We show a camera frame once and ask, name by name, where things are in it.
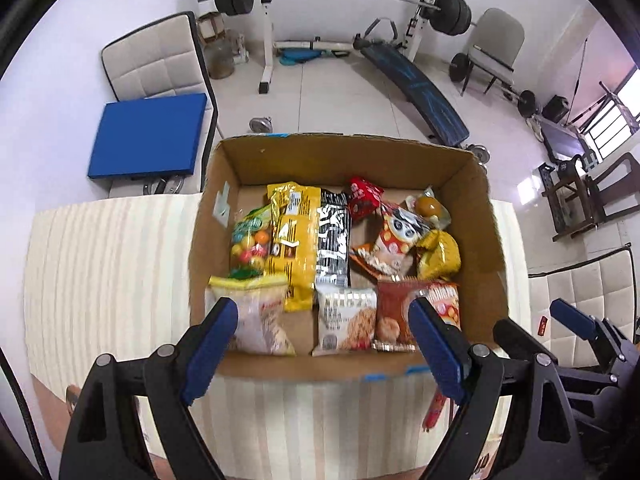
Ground yellow snack bag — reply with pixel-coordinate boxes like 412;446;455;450
416;230;461;281

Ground brown pastry snack bag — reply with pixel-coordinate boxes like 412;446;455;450
372;278;428;352

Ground clear bag with orange ball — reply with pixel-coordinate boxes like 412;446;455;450
404;186;451;231

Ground clear yellow-top snack bag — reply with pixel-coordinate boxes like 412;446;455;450
205;273;296;356

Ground red snack bag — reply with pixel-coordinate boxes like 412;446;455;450
348;176;384;221

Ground colourful candy ball bag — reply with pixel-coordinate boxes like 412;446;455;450
230;205;271;280

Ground small red packet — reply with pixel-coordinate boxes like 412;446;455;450
537;315;548;337

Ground cream quilted sofa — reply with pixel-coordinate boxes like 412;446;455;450
529;245;639;368

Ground lower panda snack bag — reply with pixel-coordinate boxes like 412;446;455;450
426;281;461;327

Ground panda snack bag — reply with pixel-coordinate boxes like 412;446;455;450
426;281;461;327
349;202;430;278

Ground red sausage stick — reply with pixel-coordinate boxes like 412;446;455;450
422;389;447;432

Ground dark wooden chair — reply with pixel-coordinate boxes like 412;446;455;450
538;153;639;242

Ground upper panda snack bag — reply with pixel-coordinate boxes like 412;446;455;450
349;202;430;278

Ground striped cream table mat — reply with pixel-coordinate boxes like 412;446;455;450
22;192;532;479

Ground white cookie snack bag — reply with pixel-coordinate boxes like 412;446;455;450
312;285;378;356

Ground chrome dumbbell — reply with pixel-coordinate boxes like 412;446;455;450
465;144;490;165

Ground black striped snack pack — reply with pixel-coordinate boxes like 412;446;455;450
316;188;352;287

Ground brown cardboard box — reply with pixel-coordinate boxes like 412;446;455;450
188;132;509;382

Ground black speaker box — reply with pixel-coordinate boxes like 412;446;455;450
541;94;570;124

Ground long yellow snack pack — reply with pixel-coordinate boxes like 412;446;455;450
266;182;321;312

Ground grey chair with barbell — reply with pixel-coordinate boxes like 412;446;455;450
448;8;537;119

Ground blue sit-up bench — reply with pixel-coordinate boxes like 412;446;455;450
352;18;470;148

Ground glass jar on floor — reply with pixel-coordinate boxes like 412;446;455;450
204;36;234;79

